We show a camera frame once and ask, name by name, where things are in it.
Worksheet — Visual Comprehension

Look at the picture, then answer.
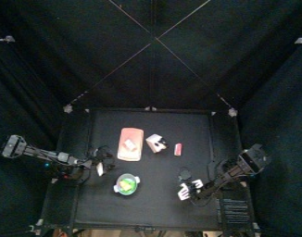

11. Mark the white pink sushi piece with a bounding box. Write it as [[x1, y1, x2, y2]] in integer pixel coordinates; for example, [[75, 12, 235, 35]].
[[123, 139, 139, 152]]

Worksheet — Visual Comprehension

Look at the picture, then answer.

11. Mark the pink rectangular plate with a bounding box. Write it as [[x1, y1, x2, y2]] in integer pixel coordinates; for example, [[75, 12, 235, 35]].
[[116, 127, 145, 162]]

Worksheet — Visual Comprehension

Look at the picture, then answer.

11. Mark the yellow toy food piece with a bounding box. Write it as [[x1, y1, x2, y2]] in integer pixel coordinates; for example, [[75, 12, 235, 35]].
[[119, 179, 138, 192]]

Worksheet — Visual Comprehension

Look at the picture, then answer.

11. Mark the green toy pot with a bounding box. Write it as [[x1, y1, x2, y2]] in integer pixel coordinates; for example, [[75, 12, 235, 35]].
[[111, 172, 143, 196]]

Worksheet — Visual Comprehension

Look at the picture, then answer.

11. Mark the white text label sticker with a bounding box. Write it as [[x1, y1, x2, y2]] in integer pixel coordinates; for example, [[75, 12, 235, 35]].
[[221, 198, 251, 230]]

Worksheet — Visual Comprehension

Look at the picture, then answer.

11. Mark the white black toy cube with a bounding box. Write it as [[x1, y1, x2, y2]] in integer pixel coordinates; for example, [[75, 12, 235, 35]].
[[145, 133, 170, 154]]

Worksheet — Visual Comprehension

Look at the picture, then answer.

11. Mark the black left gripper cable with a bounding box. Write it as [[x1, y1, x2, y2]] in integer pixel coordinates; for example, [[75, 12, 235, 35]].
[[92, 145, 114, 159]]

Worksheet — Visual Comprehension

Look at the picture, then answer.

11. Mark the thin diagonal brace wire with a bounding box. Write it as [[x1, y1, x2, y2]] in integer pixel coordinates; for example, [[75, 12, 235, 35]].
[[68, 0, 213, 106], [108, 0, 233, 109]]

